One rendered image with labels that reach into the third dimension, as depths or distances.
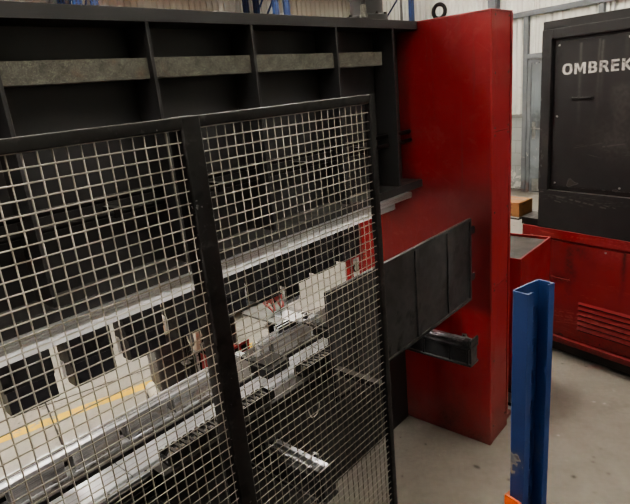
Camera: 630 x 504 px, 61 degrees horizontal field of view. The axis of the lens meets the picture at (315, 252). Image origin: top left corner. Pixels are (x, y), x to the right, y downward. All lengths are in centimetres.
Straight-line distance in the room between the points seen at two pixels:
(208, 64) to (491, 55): 136
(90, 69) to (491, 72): 177
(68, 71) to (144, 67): 23
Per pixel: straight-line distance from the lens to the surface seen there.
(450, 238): 263
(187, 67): 188
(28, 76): 163
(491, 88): 273
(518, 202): 422
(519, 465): 89
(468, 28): 278
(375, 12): 270
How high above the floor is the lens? 203
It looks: 17 degrees down
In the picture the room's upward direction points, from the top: 6 degrees counter-clockwise
